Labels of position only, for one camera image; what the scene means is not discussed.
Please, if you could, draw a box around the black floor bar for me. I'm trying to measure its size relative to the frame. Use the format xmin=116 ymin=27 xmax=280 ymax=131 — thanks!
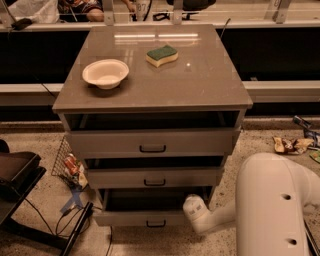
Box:
xmin=59 ymin=202 xmax=93 ymax=256
xmin=304 ymin=222 xmax=320 ymax=256

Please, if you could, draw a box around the white paper cup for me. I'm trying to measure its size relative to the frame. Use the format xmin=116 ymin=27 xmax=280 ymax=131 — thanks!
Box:
xmin=135 ymin=0 xmax=151 ymax=21

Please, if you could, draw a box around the snack wrapper on floor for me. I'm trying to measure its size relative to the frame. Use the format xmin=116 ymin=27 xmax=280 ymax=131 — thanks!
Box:
xmin=273 ymin=137 xmax=314 ymax=155

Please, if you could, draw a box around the seated person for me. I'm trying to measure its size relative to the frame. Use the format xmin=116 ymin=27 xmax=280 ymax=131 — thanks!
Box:
xmin=57 ymin=0 xmax=137 ymax=24

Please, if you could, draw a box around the black floor bar left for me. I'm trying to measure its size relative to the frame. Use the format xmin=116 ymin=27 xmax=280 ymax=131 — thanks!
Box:
xmin=59 ymin=202 xmax=93 ymax=256

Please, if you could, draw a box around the white paper bowl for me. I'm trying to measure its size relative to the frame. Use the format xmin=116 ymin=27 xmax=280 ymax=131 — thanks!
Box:
xmin=82 ymin=59 xmax=129 ymax=89

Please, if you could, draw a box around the red soda can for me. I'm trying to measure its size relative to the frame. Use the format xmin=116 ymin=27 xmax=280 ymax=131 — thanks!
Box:
xmin=64 ymin=156 xmax=79 ymax=175

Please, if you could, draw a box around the black cable on floor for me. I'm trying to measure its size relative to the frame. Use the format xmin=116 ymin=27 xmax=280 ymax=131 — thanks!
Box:
xmin=23 ymin=196 xmax=115 ymax=256

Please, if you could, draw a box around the wire mesh basket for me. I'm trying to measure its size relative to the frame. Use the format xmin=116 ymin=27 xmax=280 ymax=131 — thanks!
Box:
xmin=51 ymin=138 xmax=88 ymax=191

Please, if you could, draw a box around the grey drawer cabinet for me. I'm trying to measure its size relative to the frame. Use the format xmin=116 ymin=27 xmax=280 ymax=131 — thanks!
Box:
xmin=52 ymin=23 xmax=254 ymax=214

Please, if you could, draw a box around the black floor bar right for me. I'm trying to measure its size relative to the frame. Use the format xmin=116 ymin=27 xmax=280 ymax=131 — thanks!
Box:
xmin=304 ymin=222 xmax=320 ymax=256

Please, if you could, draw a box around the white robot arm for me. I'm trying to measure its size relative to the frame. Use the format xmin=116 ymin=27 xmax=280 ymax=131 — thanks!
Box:
xmin=183 ymin=153 xmax=320 ymax=256

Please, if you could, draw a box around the blue snack bag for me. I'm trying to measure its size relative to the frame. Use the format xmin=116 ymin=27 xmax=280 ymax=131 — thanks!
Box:
xmin=293 ymin=115 xmax=320 ymax=148

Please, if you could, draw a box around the white plastic bag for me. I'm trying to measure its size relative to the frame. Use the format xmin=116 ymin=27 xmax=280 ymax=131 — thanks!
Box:
xmin=9 ymin=0 xmax=59 ymax=24

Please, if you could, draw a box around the green yellow sponge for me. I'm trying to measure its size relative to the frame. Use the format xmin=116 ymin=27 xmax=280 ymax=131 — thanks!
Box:
xmin=146 ymin=45 xmax=178 ymax=67

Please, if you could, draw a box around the black tray stand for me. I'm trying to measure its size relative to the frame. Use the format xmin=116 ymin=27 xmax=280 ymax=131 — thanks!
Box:
xmin=0 ymin=139 xmax=68 ymax=250

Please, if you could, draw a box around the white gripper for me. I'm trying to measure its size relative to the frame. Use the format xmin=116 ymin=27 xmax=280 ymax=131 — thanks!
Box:
xmin=183 ymin=194 xmax=210 ymax=234

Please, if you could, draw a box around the green packet on floor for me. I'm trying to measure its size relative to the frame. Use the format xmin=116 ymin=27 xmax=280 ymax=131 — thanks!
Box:
xmin=309 ymin=151 xmax=320 ymax=164

